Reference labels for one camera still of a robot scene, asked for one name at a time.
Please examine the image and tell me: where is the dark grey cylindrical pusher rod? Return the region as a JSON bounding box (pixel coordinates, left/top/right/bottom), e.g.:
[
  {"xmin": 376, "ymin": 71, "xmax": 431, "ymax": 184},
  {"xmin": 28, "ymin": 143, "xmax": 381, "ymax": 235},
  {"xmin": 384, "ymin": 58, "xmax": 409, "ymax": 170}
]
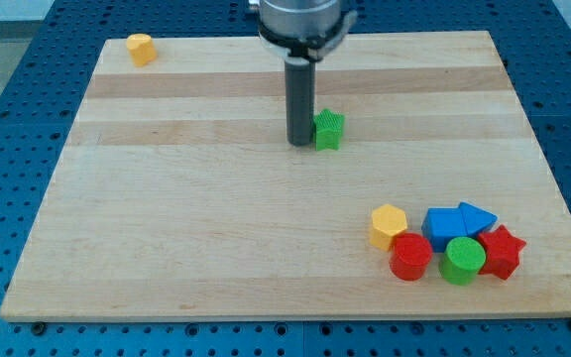
[{"xmin": 285, "ymin": 61, "xmax": 315, "ymax": 147}]

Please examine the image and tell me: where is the green star block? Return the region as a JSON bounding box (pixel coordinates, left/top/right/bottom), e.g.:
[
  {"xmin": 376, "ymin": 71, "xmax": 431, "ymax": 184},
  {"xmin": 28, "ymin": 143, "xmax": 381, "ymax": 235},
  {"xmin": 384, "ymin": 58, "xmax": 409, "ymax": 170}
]
[{"xmin": 313, "ymin": 108, "xmax": 345, "ymax": 151}]

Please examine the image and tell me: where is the red star block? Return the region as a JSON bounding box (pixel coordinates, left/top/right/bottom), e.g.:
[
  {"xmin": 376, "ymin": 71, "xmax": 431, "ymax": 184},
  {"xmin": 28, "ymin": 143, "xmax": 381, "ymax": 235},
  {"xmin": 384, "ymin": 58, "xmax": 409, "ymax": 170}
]
[{"xmin": 478, "ymin": 225, "xmax": 526, "ymax": 281}]

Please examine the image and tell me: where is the yellow heart block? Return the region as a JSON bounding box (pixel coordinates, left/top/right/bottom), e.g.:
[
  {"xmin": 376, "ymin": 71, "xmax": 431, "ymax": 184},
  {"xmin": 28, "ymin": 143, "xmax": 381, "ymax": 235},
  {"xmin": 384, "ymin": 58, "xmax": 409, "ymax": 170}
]
[{"xmin": 126, "ymin": 33, "xmax": 158, "ymax": 67}]

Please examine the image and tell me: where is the yellow hexagon block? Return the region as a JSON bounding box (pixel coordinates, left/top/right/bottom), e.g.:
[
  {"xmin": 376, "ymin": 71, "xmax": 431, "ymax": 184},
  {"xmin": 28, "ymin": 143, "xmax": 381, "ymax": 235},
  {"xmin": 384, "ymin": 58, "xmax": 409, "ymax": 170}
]
[{"xmin": 369, "ymin": 204, "xmax": 408, "ymax": 252}]

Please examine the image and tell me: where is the wooden board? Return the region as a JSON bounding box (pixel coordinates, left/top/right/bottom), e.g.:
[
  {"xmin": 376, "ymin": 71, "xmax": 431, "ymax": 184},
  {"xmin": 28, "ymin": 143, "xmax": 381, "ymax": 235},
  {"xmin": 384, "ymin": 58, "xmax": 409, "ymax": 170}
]
[{"xmin": 0, "ymin": 31, "xmax": 571, "ymax": 322}]

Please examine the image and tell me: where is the blue cube block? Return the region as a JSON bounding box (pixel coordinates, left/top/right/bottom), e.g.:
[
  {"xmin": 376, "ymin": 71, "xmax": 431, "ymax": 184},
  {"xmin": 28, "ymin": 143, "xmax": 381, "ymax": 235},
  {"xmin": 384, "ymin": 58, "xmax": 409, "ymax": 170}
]
[{"xmin": 421, "ymin": 207, "xmax": 467, "ymax": 253}]

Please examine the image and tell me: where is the red cylinder block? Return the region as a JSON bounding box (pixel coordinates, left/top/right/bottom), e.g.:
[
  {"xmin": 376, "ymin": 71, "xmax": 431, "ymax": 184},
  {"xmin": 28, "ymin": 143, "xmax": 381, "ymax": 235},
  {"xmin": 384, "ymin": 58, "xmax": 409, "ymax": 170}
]
[{"xmin": 389, "ymin": 233, "xmax": 433, "ymax": 281}]

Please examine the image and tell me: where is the blue triangle block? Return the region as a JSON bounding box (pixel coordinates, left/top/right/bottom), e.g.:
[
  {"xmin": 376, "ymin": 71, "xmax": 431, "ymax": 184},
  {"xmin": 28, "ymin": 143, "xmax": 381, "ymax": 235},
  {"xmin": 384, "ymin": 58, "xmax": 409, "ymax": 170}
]
[{"xmin": 458, "ymin": 202, "xmax": 498, "ymax": 237}]

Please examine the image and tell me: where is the green cylinder block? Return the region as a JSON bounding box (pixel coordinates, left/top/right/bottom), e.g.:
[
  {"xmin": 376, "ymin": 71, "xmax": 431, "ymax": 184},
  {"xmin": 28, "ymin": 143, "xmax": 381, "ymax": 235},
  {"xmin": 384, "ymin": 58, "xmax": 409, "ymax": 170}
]
[{"xmin": 439, "ymin": 237, "xmax": 487, "ymax": 286}]

